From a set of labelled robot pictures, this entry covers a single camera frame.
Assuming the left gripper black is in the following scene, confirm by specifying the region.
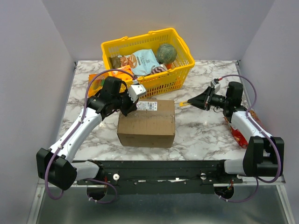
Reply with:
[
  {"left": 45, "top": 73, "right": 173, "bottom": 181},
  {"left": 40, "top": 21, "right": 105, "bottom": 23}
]
[{"left": 112, "top": 89, "right": 139, "bottom": 117}]

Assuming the yellow utility knife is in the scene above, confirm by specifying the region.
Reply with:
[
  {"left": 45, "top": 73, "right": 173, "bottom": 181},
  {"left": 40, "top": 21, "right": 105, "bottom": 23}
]
[{"left": 179, "top": 101, "right": 190, "bottom": 107}]

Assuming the brown cardboard express box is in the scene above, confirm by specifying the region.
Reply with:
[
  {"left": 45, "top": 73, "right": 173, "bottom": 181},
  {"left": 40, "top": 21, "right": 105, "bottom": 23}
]
[{"left": 117, "top": 99, "right": 176, "bottom": 148}]

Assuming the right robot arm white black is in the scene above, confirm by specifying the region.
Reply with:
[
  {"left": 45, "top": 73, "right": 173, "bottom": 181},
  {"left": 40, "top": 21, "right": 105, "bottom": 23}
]
[{"left": 187, "top": 79, "right": 284, "bottom": 183}]

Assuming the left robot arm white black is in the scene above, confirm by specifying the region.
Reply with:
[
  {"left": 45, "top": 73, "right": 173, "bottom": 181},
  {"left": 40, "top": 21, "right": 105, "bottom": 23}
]
[{"left": 36, "top": 77, "right": 146, "bottom": 190}]

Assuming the orange toy box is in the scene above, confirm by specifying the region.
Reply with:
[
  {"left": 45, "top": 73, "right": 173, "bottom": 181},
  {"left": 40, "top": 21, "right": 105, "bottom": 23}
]
[{"left": 110, "top": 65, "right": 134, "bottom": 82}]

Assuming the orange snack bag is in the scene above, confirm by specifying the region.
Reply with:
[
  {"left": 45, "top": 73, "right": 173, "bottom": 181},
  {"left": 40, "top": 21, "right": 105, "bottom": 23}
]
[{"left": 88, "top": 72, "right": 110, "bottom": 97}]

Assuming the brown snack packet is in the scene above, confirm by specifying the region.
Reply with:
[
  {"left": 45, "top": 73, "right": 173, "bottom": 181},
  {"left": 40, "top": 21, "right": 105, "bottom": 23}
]
[{"left": 109, "top": 55, "right": 122, "bottom": 69}]

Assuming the light blue chips bag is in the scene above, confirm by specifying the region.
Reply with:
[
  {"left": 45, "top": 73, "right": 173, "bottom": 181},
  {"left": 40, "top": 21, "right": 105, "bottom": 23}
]
[{"left": 121, "top": 49, "right": 160, "bottom": 76}]

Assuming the pink brown striped pouch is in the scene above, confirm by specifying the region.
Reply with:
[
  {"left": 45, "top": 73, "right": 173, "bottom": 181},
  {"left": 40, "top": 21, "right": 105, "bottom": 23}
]
[{"left": 150, "top": 66, "right": 166, "bottom": 75}]

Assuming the red snack bag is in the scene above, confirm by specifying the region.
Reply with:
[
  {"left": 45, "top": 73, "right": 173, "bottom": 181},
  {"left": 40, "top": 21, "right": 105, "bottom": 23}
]
[{"left": 225, "top": 110, "right": 264, "bottom": 148}]

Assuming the yellow plastic shopping basket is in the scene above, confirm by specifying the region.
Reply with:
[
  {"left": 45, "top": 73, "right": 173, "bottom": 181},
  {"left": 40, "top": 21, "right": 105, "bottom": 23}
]
[{"left": 101, "top": 28, "right": 195, "bottom": 97}]

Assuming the green melon ball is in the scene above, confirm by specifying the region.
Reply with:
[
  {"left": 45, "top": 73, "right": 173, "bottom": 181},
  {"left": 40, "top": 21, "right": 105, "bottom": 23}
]
[{"left": 156, "top": 43, "right": 177, "bottom": 64}]

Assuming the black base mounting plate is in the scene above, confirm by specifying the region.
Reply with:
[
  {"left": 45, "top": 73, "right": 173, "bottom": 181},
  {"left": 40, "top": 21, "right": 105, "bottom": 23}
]
[{"left": 77, "top": 160, "right": 243, "bottom": 196}]

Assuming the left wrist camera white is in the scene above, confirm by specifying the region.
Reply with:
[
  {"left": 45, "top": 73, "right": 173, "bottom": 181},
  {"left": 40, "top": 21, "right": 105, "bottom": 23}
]
[{"left": 128, "top": 84, "right": 147, "bottom": 103}]

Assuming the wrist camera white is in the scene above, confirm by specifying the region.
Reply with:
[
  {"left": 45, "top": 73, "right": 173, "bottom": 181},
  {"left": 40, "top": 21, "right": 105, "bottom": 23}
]
[
  {"left": 210, "top": 78, "right": 221, "bottom": 93},
  {"left": 128, "top": 84, "right": 147, "bottom": 103}
]

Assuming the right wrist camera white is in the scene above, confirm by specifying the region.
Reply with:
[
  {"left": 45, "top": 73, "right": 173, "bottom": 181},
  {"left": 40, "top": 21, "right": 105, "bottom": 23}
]
[{"left": 210, "top": 78, "right": 221, "bottom": 93}]

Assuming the aluminium rail frame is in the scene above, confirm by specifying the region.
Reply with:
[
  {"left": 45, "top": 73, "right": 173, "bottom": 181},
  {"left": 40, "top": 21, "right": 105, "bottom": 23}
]
[{"left": 28, "top": 183, "right": 297, "bottom": 224}]

